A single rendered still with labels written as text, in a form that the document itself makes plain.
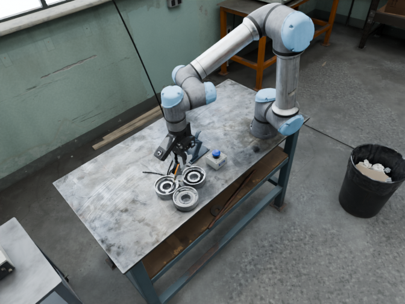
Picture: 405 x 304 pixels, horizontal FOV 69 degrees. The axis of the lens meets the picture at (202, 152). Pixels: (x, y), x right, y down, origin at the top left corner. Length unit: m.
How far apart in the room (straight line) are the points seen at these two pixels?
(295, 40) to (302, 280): 1.41
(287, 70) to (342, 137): 1.78
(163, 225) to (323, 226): 1.31
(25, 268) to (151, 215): 0.56
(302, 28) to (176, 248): 1.04
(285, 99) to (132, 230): 0.81
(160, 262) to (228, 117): 0.82
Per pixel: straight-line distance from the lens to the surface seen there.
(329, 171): 2.56
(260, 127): 1.50
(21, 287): 1.45
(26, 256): 1.51
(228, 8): 3.22
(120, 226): 1.26
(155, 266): 1.42
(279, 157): 1.80
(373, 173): 2.16
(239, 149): 1.46
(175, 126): 1.04
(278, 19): 1.13
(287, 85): 1.23
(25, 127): 2.69
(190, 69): 1.13
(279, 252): 2.07
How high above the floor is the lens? 1.82
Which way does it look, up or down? 45 degrees down
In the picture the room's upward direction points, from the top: 5 degrees counter-clockwise
